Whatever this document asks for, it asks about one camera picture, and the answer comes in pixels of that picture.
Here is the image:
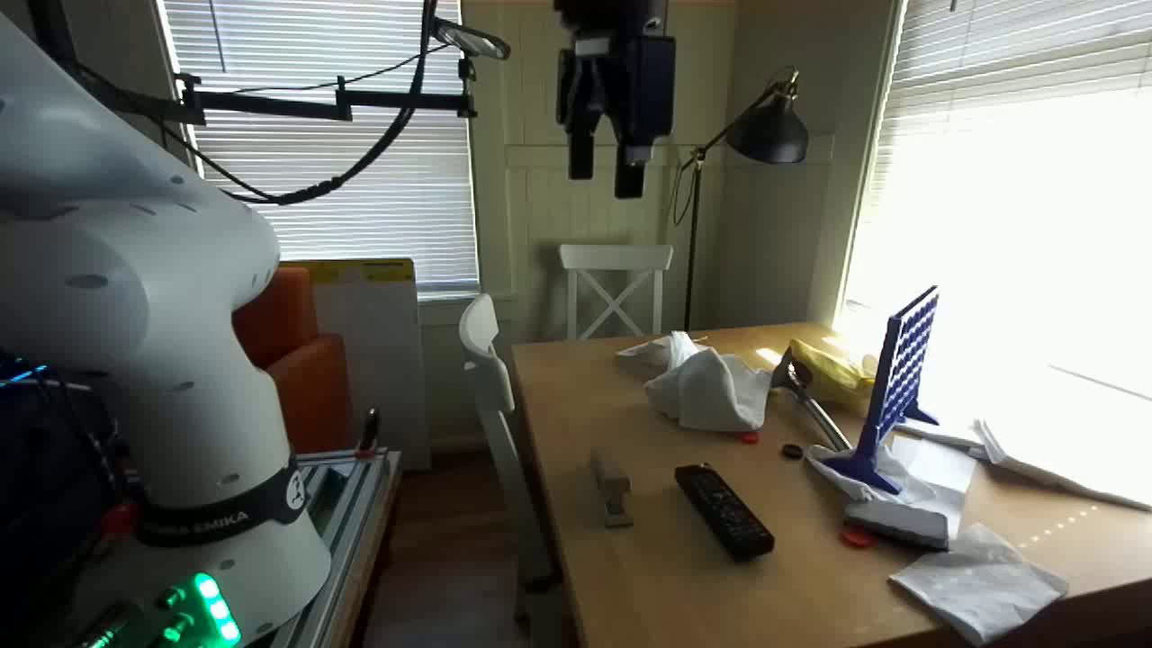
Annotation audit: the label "white plastic wrap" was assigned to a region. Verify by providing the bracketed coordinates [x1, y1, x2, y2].
[802, 428, 985, 523]

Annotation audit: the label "white crumpled cloth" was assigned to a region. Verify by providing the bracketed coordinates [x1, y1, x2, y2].
[611, 329, 777, 438]

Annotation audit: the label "white plastic chair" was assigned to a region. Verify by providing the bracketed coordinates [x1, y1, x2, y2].
[454, 293, 563, 595]

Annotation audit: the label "white panel with yellow edge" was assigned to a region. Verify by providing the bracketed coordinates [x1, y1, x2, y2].
[280, 255, 437, 475]

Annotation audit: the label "white paper stack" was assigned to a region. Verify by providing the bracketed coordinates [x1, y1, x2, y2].
[898, 393, 1152, 513]

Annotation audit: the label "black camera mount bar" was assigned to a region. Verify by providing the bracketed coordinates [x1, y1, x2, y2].
[173, 68, 478, 131]

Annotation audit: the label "dark equipment pile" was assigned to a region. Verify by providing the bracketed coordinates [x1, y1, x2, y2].
[0, 350, 139, 648]

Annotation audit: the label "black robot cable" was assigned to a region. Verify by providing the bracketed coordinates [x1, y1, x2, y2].
[28, 0, 517, 210]

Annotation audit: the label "blue connect four grid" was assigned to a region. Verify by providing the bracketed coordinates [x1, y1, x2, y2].
[820, 283, 943, 497]

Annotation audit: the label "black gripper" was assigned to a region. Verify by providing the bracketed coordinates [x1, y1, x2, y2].
[551, 0, 680, 200]

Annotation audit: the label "white wooden cross-back chair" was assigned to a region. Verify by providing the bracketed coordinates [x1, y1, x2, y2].
[556, 240, 676, 347]

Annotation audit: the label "narrow white window blinds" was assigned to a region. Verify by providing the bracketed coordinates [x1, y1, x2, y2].
[159, 0, 482, 293]

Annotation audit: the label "yellow soft object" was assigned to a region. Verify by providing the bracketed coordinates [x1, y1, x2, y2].
[785, 335, 883, 417]

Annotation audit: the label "small white box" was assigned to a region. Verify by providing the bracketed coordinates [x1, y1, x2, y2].
[842, 491, 967, 555]

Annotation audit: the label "white paper napkin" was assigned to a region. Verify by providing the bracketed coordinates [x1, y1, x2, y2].
[887, 524, 1072, 648]

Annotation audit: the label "black floor lamp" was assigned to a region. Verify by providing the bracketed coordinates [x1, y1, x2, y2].
[669, 68, 814, 335]

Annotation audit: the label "orange armchair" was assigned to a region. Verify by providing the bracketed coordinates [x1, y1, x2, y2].
[232, 263, 356, 456]

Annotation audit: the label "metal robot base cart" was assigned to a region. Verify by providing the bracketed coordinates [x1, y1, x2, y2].
[265, 443, 406, 648]

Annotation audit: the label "black remote control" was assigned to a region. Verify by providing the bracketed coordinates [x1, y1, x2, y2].
[675, 459, 777, 564]

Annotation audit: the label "wide white window blinds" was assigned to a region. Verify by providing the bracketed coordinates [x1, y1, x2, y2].
[839, 0, 1152, 407]

